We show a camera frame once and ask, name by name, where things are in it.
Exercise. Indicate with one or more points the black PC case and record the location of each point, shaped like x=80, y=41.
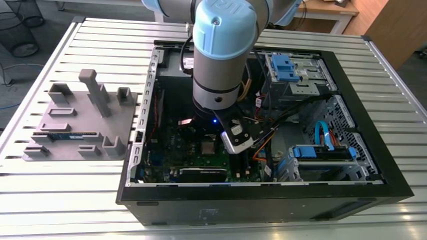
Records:
x=267, y=207

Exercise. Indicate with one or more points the black graphics card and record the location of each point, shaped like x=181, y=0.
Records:
x=202, y=175

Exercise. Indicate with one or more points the wooden cabinet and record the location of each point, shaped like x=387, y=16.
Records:
x=400, y=30

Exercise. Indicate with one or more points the wooden desk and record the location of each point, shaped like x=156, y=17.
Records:
x=333, y=11

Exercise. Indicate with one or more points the CPU socket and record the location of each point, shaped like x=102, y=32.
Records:
x=209, y=148

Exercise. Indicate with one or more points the silver disk bay cage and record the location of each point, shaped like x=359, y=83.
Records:
x=327, y=162

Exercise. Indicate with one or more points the blue disk carrier with disk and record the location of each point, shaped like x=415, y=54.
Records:
x=303, y=152

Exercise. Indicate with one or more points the grey parts rack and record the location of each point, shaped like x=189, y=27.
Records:
x=82, y=117

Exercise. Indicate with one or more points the silver power supply unit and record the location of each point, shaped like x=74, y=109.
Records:
x=173, y=65

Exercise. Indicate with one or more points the blue plastic drive latch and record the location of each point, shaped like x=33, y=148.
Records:
x=283, y=67

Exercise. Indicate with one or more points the black mesh bin on wheels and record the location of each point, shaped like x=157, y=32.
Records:
x=20, y=37

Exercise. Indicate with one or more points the RAM stick blue label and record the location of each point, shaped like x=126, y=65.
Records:
x=70, y=137

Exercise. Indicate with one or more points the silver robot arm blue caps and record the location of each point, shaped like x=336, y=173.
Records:
x=220, y=75

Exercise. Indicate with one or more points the silver drive cage blue latch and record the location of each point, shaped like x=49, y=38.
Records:
x=300, y=92

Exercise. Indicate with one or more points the silver CPU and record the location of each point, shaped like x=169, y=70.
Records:
x=209, y=136

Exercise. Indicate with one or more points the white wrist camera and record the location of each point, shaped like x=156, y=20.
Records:
x=234, y=150

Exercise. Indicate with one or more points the black RAM slot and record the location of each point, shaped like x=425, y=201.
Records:
x=238, y=165
x=247, y=162
x=234, y=165

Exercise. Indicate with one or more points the green motherboard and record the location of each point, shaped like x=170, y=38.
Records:
x=180, y=150

